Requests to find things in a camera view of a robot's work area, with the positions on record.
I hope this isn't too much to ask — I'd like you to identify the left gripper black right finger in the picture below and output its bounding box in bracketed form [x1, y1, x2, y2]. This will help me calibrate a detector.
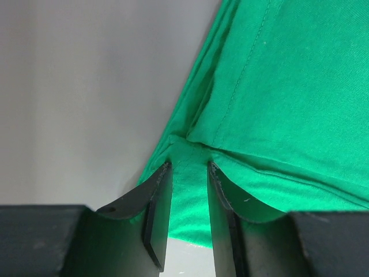
[207, 162, 312, 276]

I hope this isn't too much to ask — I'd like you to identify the green t shirt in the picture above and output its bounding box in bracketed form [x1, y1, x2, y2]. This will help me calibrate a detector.
[140, 1, 368, 247]

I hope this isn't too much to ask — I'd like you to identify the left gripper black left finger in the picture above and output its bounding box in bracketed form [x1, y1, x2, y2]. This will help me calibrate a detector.
[61, 162, 172, 276]

